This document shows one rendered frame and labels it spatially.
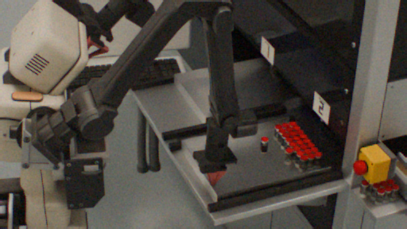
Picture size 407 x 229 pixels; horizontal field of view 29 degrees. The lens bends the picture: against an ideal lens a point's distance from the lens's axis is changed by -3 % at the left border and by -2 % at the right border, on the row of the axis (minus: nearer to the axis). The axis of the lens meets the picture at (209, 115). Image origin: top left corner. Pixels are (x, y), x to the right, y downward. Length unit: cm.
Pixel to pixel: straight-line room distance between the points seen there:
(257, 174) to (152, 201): 132
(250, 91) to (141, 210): 106
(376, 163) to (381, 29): 35
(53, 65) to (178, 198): 172
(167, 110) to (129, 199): 109
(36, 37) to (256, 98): 91
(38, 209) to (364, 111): 88
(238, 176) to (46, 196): 52
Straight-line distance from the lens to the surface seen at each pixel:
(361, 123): 212
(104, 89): 179
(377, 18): 197
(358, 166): 211
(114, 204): 350
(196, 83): 262
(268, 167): 228
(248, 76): 267
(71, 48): 191
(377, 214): 218
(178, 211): 346
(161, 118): 246
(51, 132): 184
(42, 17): 195
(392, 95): 213
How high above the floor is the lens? 227
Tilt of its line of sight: 34 degrees down
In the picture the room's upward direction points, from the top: 2 degrees clockwise
